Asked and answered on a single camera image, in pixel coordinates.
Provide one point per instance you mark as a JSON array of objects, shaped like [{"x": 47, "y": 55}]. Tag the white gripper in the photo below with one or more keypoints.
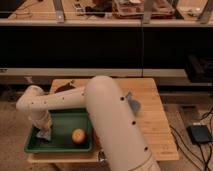
[{"x": 41, "y": 120}]

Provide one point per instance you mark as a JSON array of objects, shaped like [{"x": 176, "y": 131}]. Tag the grey towel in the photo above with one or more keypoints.
[{"x": 44, "y": 134}]

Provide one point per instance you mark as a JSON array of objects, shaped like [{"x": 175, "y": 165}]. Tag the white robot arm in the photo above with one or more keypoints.
[{"x": 112, "y": 118}]

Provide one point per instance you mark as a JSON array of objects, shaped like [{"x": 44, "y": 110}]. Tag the green plastic tray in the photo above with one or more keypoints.
[{"x": 64, "y": 123}]

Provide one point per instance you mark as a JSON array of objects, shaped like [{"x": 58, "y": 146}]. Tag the yellow apple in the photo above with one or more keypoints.
[{"x": 78, "y": 136}]

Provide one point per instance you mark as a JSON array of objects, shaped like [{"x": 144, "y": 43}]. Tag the dark red small bowl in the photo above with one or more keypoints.
[{"x": 65, "y": 87}]

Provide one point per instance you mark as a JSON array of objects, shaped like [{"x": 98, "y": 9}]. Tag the blue cloth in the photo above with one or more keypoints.
[{"x": 134, "y": 104}]

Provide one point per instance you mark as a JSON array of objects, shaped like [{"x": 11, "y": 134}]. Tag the black foot pedal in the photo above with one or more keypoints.
[{"x": 199, "y": 134}]

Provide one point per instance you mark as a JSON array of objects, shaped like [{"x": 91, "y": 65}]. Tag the black box on right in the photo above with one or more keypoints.
[{"x": 199, "y": 70}]

